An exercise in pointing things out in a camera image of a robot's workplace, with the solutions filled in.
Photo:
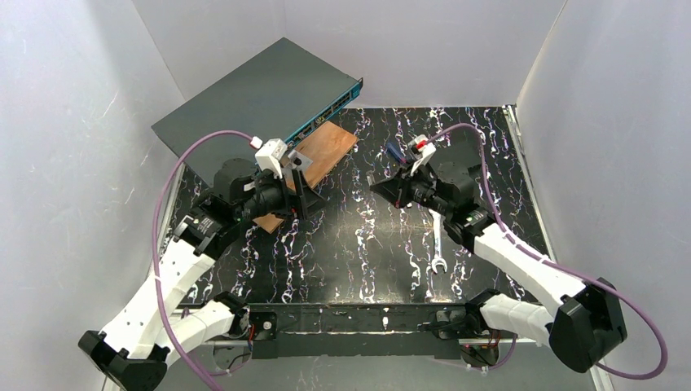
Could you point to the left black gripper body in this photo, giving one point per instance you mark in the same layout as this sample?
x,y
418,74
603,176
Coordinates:
x,y
292,191

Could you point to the dark teal network switch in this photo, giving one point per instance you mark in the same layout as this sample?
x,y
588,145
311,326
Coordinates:
x,y
282,92

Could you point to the aluminium frame rail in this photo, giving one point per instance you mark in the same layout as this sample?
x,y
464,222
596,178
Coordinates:
x,y
601,379

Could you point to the silver metal mount bracket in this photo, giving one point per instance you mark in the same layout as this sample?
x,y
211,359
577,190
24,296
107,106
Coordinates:
x,y
299,161

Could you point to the blue red screwdriver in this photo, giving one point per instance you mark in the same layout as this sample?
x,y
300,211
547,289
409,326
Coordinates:
x,y
395,152

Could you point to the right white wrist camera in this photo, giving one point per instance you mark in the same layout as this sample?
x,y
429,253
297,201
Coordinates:
x,y
422,150

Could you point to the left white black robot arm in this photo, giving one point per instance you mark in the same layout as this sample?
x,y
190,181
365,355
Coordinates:
x,y
137,347

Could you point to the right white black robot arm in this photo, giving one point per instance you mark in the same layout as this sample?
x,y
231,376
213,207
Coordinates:
x,y
580,322

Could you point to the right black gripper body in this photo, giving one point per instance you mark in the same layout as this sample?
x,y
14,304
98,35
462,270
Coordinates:
x,y
403,186

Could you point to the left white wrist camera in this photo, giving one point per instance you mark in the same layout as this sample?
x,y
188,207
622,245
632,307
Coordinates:
x,y
269,154

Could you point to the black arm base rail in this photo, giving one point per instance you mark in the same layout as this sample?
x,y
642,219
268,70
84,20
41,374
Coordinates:
x,y
349,330

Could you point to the silver open-end wrench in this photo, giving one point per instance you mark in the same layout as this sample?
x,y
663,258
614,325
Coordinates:
x,y
438,263

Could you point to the wooden base board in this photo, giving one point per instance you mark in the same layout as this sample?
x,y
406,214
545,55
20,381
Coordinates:
x,y
326,147

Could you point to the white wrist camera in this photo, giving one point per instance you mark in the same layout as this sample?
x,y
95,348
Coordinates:
x,y
422,150
269,154

